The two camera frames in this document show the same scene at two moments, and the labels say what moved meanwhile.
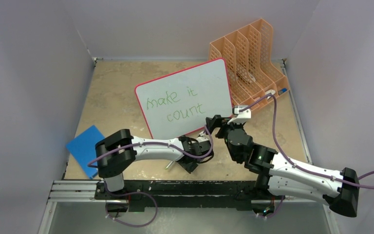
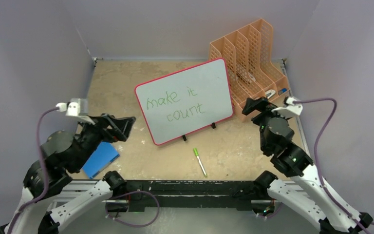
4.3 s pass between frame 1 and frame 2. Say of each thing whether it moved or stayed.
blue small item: stayed
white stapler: stayed
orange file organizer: stayed
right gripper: moved
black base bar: stayed
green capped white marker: moved
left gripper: moved
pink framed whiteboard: stayed
